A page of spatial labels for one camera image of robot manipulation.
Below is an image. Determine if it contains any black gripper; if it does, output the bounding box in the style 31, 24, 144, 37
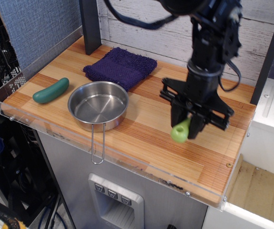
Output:
160, 70, 234, 139

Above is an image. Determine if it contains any green handled grey spatula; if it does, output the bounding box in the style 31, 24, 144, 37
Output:
171, 117, 191, 143

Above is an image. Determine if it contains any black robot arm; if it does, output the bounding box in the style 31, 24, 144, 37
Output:
161, 0, 242, 143

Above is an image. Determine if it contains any clear acrylic table guard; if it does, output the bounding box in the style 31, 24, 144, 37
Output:
0, 29, 255, 208

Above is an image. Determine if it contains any white toy sink unit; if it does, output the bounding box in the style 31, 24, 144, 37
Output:
240, 79, 274, 174

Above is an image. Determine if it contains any purple folded cloth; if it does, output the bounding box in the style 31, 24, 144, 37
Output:
83, 47, 157, 91

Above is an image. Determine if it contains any silver toy dispenser panel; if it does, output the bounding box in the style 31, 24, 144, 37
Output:
88, 173, 145, 229

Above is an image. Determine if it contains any green toy cucumber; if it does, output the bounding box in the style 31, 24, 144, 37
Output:
32, 78, 70, 104

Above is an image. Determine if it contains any black plastic crate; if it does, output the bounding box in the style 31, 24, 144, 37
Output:
0, 26, 21, 84

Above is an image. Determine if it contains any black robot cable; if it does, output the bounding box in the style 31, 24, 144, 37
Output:
103, 0, 178, 31

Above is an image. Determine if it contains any black vertical post right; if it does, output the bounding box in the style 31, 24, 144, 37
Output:
250, 33, 274, 105

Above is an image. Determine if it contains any black vertical post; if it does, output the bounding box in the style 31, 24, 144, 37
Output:
250, 33, 274, 105
79, 0, 101, 55

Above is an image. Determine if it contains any black vertical post left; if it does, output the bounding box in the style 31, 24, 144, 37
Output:
79, 0, 101, 55

